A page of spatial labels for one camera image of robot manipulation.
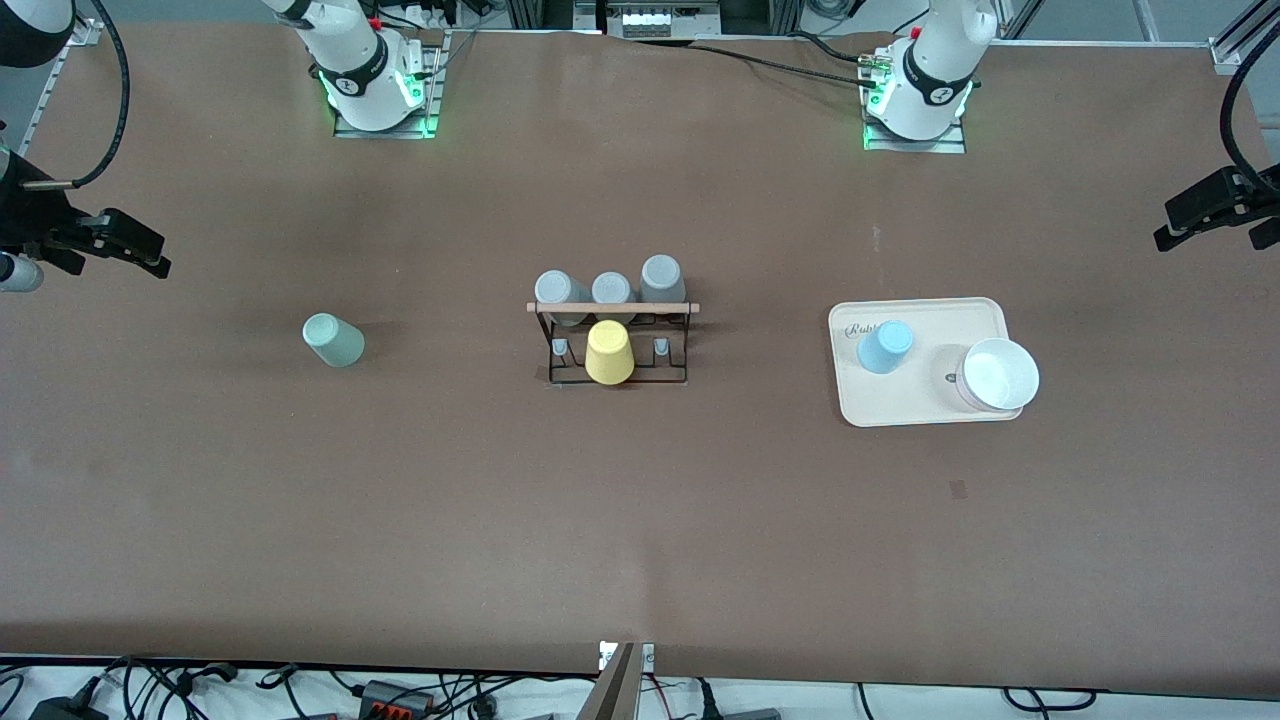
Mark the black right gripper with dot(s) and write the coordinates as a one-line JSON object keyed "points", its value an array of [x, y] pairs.
{"points": [[30, 218]]}

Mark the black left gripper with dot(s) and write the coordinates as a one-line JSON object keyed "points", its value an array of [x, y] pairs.
{"points": [[1221, 193]]}

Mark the pale green cup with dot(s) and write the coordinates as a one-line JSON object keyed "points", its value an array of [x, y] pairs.
{"points": [[335, 341]]}

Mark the light blue cup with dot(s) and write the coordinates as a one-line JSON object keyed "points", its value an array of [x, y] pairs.
{"points": [[885, 347]]}

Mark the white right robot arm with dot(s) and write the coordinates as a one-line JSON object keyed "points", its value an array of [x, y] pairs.
{"points": [[355, 60]]}

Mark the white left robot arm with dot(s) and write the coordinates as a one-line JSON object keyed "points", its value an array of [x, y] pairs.
{"points": [[930, 70]]}

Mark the white bowl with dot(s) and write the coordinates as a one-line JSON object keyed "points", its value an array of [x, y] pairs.
{"points": [[1000, 375]]}

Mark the cream plastic tray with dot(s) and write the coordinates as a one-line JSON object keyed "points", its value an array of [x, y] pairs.
{"points": [[900, 395]]}

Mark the grey cup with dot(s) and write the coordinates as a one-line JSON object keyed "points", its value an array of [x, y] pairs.
{"points": [[661, 275], [612, 287], [552, 287]]}

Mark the black power adapter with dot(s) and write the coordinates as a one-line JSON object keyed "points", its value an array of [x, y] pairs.
{"points": [[70, 710]]}

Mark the yellow cup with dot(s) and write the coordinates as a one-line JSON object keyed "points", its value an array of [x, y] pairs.
{"points": [[608, 355]]}

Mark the black box orange connectors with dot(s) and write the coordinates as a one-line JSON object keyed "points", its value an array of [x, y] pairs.
{"points": [[395, 698]]}

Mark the white power strip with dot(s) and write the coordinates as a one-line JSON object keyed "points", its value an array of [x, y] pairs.
{"points": [[658, 22]]}

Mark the grey metal strut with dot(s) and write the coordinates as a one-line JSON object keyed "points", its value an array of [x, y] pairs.
{"points": [[610, 690]]}

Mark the aluminium frame rail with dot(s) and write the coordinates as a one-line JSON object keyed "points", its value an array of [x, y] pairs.
{"points": [[52, 85], [1230, 52]]}

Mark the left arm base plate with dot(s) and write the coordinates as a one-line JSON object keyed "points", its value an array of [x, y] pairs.
{"points": [[950, 145]]}

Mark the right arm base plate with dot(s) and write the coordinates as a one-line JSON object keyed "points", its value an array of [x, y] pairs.
{"points": [[436, 90]]}

